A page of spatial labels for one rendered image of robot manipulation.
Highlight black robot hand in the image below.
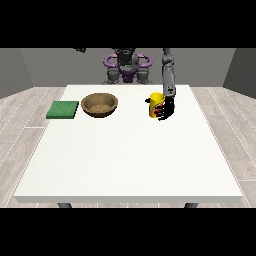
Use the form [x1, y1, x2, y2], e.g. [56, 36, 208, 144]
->
[144, 95, 176, 122]

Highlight brown wooden bowl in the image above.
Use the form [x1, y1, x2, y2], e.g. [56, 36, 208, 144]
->
[80, 92, 119, 118]

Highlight green square pad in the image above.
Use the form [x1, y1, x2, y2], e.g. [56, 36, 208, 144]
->
[45, 100, 80, 120]

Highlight grey robot trunk purple rings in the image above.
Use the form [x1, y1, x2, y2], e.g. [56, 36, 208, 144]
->
[102, 48, 154, 85]

